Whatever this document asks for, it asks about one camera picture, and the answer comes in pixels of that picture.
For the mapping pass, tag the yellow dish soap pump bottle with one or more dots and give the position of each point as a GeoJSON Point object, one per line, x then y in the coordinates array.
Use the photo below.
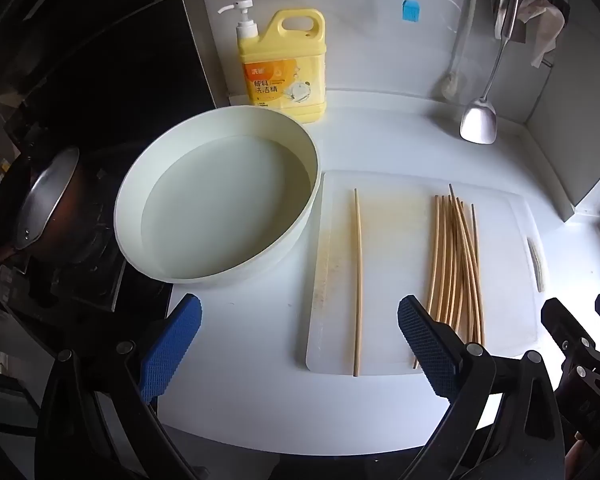
{"type": "Point", "coordinates": [285, 70]}

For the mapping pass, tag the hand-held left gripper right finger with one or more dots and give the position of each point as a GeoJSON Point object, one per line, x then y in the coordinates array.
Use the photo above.
{"type": "Point", "coordinates": [427, 345]}

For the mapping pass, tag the beige hanging cloth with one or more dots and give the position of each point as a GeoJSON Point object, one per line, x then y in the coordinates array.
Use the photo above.
{"type": "Point", "coordinates": [545, 25]}

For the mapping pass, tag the metal spatula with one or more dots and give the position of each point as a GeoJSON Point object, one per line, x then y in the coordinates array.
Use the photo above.
{"type": "Point", "coordinates": [478, 120]}

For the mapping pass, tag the white round basin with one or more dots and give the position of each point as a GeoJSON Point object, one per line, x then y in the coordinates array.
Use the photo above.
{"type": "Point", "coordinates": [215, 200]}

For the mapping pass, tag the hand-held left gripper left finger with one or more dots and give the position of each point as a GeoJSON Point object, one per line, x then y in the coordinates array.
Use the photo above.
{"type": "Point", "coordinates": [172, 340]}

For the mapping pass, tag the black gas stove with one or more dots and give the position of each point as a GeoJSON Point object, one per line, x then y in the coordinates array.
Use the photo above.
{"type": "Point", "coordinates": [90, 260]}

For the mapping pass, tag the white plastic cutting board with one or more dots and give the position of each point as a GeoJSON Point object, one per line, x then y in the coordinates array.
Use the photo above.
{"type": "Point", "coordinates": [400, 270]}

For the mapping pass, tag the dark wok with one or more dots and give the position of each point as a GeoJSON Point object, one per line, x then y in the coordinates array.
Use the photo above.
{"type": "Point", "coordinates": [35, 215]}

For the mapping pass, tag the wooden chopstick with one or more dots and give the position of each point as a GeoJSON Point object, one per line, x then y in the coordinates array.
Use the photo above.
{"type": "Point", "coordinates": [357, 280]}

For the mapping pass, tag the bundle of wooden chopsticks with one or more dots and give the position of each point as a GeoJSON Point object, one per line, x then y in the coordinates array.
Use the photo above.
{"type": "Point", "coordinates": [455, 260]}

